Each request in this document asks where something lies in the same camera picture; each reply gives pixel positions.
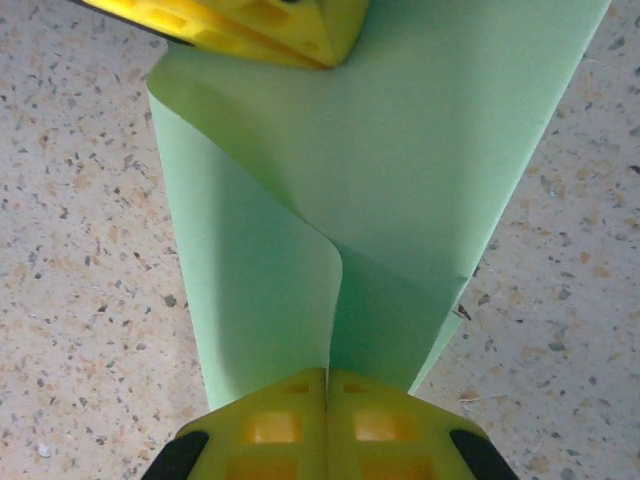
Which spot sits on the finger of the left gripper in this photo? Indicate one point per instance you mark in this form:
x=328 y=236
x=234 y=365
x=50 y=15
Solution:
x=320 y=25
x=165 y=22

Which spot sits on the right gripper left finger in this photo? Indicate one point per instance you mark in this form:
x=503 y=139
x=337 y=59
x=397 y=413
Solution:
x=270 y=435

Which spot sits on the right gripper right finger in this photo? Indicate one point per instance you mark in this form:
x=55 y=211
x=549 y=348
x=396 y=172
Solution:
x=390 y=435

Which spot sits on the green paper sheet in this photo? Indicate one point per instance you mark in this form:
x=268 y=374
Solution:
x=375 y=150

